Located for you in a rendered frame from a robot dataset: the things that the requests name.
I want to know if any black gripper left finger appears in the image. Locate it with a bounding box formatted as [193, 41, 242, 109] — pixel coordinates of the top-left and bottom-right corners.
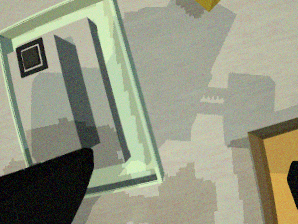
[0, 148, 93, 224]

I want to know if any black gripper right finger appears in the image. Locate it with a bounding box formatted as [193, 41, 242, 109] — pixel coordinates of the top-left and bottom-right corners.
[287, 161, 298, 209]

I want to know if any pale green rectangular tray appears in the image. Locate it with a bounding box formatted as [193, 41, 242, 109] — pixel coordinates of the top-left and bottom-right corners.
[0, 0, 165, 198]

